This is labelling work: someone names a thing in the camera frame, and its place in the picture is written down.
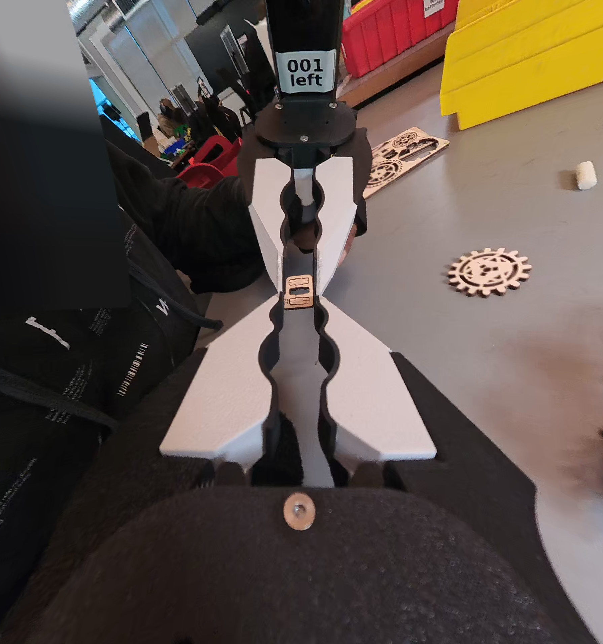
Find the wooden puzzle sheet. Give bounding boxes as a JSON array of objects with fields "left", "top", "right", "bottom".
[{"left": 362, "top": 128, "right": 450, "bottom": 200}]

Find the person's black printed hoodie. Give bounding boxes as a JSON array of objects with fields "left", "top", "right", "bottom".
[{"left": 0, "top": 209, "right": 224, "bottom": 644}]

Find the red plastic stool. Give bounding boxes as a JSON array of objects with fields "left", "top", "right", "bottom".
[{"left": 176, "top": 136, "right": 244, "bottom": 189}]

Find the yellow plastic bin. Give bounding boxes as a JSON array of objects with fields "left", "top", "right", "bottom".
[{"left": 439, "top": 0, "right": 603, "bottom": 131}]

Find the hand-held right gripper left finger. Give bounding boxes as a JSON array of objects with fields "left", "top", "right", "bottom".
[{"left": 160, "top": 296, "right": 285, "bottom": 474}]

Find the person's left hand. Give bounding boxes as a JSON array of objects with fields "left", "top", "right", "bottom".
[{"left": 294, "top": 221, "right": 319, "bottom": 254}]

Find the small wooden connector piece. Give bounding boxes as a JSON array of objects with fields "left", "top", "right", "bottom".
[{"left": 285, "top": 274, "right": 314, "bottom": 309}]

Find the flat wooden gear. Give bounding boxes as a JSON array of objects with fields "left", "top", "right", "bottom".
[{"left": 447, "top": 248, "right": 532, "bottom": 298}]

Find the red plastic bin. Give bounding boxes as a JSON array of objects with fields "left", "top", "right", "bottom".
[{"left": 342, "top": 0, "right": 460, "bottom": 78}]

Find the person's left forearm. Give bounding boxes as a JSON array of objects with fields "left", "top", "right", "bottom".
[{"left": 105, "top": 141, "right": 267, "bottom": 295}]

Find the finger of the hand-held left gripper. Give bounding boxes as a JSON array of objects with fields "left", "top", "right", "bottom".
[
  {"left": 248, "top": 157, "right": 294, "bottom": 295},
  {"left": 314, "top": 156, "right": 359, "bottom": 296}
]

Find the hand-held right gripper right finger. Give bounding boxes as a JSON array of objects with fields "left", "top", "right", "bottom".
[{"left": 315, "top": 297, "right": 437, "bottom": 476}]

